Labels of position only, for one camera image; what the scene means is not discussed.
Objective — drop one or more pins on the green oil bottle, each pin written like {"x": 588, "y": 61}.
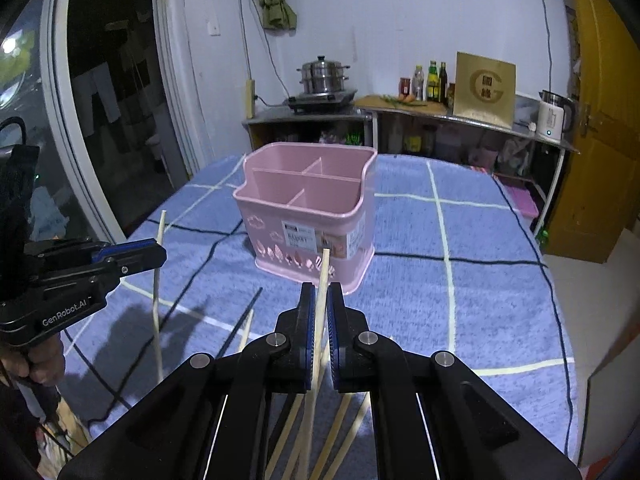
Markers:
{"x": 432, "y": 85}

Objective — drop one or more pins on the light wooden chopstick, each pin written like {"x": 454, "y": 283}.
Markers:
{"x": 291, "y": 415}
{"x": 307, "y": 426}
{"x": 246, "y": 330}
{"x": 157, "y": 346}
{"x": 350, "y": 438}
{"x": 331, "y": 437}

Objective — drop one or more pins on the black induction cooker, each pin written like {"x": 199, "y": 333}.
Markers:
{"x": 306, "y": 103}

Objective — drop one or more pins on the clear plastic bottle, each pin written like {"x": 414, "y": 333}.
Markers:
{"x": 417, "y": 83}

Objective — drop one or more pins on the gold gift box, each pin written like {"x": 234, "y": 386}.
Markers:
{"x": 485, "y": 90}

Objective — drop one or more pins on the dark sauce bottle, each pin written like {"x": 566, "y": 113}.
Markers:
{"x": 443, "y": 83}

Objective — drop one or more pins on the black chopstick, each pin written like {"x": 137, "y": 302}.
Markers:
{"x": 238, "y": 325}

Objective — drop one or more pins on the yellow wooden door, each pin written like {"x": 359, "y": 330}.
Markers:
{"x": 601, "y": 187}

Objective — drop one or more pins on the metal kitchen shelf counter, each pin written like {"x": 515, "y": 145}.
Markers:
{"x": 515, "y": 152}

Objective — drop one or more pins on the pink plastic utensil basket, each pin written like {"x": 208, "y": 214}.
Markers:
{"x": 300, "y": 198}

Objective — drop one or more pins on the beige power strip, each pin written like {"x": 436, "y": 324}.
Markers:
{"x": 249, "y": 98}

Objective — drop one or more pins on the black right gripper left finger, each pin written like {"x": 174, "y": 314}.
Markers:
{"x": 209, "y": 418}

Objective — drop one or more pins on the white electric kettle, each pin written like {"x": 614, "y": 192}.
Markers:
{"x": 556, "y": 116}

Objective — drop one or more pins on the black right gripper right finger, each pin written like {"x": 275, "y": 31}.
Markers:
{"x": 433, "y": 418}

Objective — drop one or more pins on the red lidded jar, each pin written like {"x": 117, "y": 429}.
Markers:
{"x": 404, "y": 87}

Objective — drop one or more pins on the blue checked tablecloth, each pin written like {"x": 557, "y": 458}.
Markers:
{"x": 454, "y": 269}

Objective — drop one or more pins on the pink plastic crate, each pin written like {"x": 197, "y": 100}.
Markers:
{"x": 521, "y": 196}

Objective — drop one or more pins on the stainless steel steamer pot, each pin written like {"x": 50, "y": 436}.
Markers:
{"x": 323, "y": 76}

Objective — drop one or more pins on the wooden cutting board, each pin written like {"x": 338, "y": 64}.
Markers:
{"x": 409, "y": 105}

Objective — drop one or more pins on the person's left hand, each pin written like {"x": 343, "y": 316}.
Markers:
{"x": 44, "y": 363}

